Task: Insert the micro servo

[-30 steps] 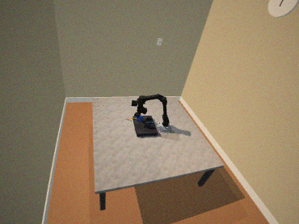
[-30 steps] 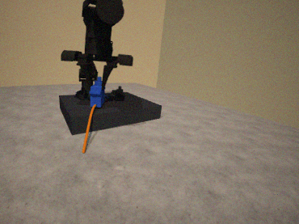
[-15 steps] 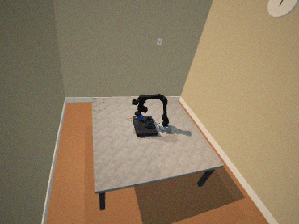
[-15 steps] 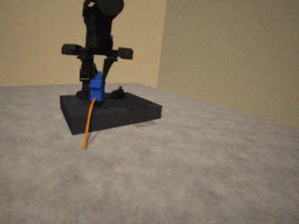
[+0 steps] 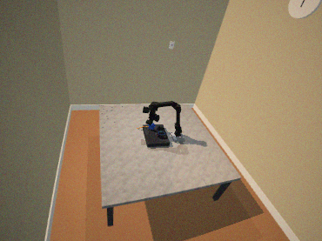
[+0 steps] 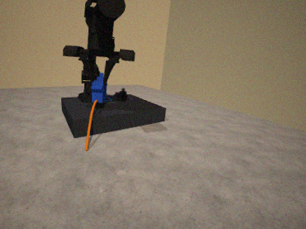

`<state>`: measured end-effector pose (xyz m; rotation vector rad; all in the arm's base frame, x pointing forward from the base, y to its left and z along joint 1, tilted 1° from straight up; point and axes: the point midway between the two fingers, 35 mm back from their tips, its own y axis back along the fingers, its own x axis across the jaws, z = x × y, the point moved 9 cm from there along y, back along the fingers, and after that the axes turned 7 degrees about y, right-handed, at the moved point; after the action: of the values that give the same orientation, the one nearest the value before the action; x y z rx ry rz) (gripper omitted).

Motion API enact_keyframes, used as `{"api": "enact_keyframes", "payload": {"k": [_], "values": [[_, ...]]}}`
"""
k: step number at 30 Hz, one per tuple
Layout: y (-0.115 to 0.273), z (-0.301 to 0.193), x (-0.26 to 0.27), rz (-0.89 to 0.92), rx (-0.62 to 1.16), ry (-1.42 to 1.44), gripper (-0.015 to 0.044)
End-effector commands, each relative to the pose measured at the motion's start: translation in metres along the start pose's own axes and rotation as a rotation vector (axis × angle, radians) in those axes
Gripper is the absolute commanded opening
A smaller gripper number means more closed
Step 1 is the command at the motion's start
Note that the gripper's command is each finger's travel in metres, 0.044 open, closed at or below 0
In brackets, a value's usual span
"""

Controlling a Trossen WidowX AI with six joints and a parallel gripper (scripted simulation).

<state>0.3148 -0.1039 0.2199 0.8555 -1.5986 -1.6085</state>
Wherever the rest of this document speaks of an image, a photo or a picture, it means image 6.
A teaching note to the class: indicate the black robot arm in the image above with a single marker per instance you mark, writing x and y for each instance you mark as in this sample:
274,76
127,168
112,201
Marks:
106,12

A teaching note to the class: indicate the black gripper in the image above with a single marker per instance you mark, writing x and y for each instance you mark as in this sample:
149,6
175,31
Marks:
101,40

